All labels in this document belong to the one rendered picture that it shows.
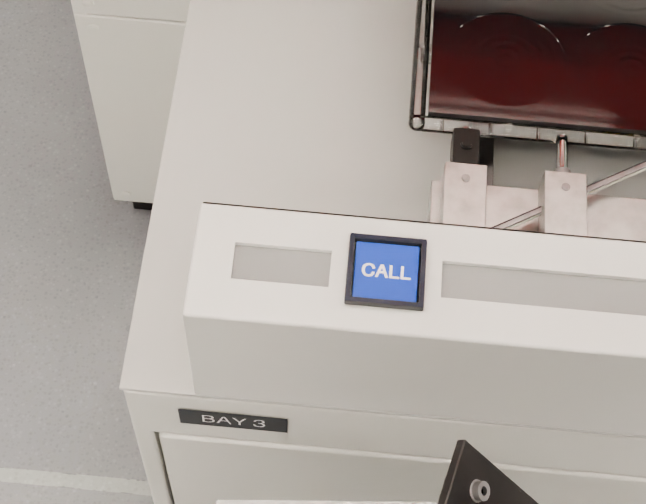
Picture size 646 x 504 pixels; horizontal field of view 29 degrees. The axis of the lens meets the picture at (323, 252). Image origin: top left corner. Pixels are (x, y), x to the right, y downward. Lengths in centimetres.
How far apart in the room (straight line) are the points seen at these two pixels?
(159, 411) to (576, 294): 36
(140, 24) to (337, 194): 59
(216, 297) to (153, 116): 91
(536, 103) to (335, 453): 34
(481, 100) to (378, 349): 27
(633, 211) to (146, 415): 43
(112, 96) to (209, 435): 77
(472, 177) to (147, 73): 77
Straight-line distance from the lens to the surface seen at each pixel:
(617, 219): 105
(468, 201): 100
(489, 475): 73
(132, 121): 179
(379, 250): 90
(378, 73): 118
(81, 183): 210
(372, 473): 113
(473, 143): 103
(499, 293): 90
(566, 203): 101
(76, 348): 196
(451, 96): 107
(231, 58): 118
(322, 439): 107
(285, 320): 88
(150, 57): 167
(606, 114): 108
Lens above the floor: 174
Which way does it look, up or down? 60 degrees down
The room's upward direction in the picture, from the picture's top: 3 degrees clockwise
